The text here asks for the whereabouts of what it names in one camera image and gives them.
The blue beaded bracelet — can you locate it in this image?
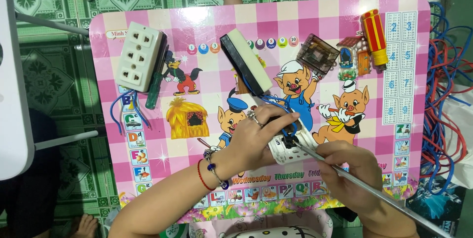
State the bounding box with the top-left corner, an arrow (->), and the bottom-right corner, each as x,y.
203,148 -> 230,190

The brown transparent plastic cover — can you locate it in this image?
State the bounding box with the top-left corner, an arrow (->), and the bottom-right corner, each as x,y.
296,33 -> 341,76

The black switch module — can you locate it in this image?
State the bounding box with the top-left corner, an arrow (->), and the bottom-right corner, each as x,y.
281,134 -> 300,149

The white perforated socket plate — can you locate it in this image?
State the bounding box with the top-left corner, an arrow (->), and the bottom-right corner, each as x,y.
267,117 -> 321,166

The blue printed carton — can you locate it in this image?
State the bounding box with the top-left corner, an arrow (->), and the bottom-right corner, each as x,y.
404,176 -> 468,237

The white triple socket outlet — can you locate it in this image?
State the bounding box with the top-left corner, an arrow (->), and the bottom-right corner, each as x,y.
115,22 -> 168,93

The short blue wire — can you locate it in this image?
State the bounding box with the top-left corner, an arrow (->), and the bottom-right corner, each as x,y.
110,90 -> 134,135
131,91 -> 152,130

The long metal screwdriver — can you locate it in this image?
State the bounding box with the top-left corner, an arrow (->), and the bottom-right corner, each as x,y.
293,142 -> 454,238

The red string bracelet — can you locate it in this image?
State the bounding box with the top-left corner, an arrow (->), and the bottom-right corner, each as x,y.
197,158 -> 217,191

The person's left hand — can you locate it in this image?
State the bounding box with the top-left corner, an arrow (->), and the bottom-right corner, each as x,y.
215,103 -> 301,182

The white plastic bag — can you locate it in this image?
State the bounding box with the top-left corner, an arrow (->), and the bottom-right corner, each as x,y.
441,82 -> 473,190

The silver finger ring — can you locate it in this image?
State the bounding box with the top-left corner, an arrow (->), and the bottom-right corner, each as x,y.
246,110 -> 265,128

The long blue wire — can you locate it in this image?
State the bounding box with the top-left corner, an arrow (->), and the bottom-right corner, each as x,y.
255,96 -> 299,140
240,76 -> 301,120

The white stool with grey legs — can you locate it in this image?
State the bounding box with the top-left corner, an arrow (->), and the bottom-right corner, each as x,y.
0,0 -> 100,182

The bundle of red and blue wires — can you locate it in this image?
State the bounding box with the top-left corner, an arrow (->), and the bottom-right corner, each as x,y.
419,1 -> 473,196

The pink cartoon print clothing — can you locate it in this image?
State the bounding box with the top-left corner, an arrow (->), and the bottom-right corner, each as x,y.
188,208 -> 334,238

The pink cartoon print folding table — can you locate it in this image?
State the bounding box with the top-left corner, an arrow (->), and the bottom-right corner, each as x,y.
89,0 -> 432,224

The green handled screwdriver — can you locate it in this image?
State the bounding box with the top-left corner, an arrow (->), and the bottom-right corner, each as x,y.
145,44 -> 170,110

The red and yellow screwdriver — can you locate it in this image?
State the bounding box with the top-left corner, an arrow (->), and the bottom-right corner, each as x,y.
360,8 -> 389,72

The person's right hand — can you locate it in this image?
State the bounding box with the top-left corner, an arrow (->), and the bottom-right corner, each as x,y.
316,140 -> 386,217

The black and cream socket box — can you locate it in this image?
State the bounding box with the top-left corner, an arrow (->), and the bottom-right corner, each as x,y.
220,28 -> 274,97

